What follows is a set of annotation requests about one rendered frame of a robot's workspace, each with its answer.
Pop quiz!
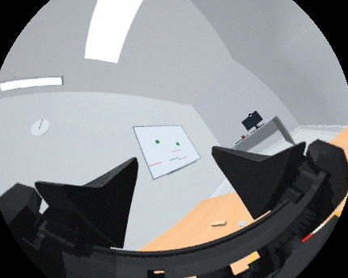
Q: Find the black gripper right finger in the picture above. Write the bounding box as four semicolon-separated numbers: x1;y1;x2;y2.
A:
212;141;306;220

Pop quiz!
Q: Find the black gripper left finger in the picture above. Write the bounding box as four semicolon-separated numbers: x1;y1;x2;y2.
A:
35;157;139;249

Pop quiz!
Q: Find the tan rectangular block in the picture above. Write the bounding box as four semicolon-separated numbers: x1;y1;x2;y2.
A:
211;220;227;227

